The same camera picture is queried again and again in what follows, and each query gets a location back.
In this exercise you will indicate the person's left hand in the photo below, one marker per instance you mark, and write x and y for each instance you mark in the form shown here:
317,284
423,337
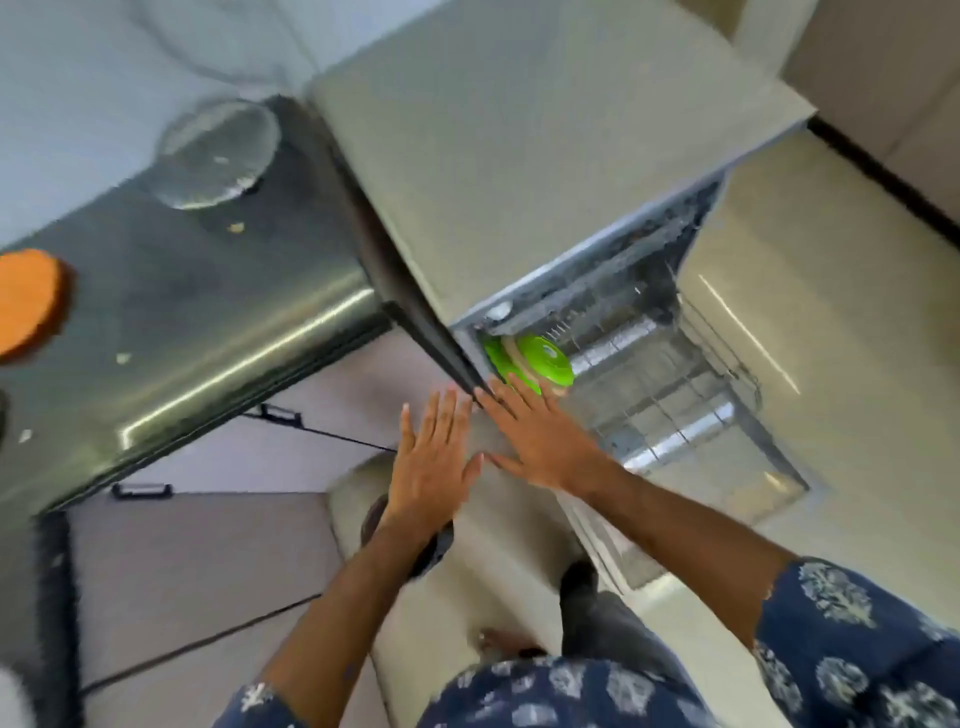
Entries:
429,480

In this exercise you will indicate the person's right hand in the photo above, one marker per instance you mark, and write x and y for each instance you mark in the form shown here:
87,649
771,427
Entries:
551,450

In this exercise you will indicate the person's left forearm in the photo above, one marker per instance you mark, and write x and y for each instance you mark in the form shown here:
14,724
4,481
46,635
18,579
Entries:
352,607

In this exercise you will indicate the person's right forearm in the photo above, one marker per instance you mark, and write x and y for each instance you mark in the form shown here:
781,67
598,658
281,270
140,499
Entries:
682,551

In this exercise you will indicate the person's left middle finger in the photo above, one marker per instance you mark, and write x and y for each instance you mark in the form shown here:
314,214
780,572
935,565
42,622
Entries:
448,420

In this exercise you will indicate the person's left thumb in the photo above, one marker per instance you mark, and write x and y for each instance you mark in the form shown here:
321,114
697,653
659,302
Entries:
473,472

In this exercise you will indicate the blue patterned shirt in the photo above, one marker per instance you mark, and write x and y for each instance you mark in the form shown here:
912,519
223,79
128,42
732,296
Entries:
862,660

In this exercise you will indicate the round glass lid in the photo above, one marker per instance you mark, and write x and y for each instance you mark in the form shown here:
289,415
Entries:
217,154

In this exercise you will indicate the grey kitchen cabinet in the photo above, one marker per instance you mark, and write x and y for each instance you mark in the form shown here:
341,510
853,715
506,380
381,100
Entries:
195,570

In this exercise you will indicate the orange round sponge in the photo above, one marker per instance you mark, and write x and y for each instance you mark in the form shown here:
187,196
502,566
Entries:
26,304

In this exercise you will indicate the grey trousers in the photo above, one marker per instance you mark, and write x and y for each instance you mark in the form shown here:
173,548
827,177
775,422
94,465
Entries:
619,622

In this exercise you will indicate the person's right middle finger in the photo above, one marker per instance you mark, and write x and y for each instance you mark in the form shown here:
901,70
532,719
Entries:
514,397

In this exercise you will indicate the green lidded container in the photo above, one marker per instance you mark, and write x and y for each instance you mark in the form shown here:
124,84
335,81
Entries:
541,361

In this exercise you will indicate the person's right thumb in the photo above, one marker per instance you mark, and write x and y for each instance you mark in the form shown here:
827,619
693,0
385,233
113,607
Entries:
504,465

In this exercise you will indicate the person's left little finger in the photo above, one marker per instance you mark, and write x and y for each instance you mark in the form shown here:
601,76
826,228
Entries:
409,431

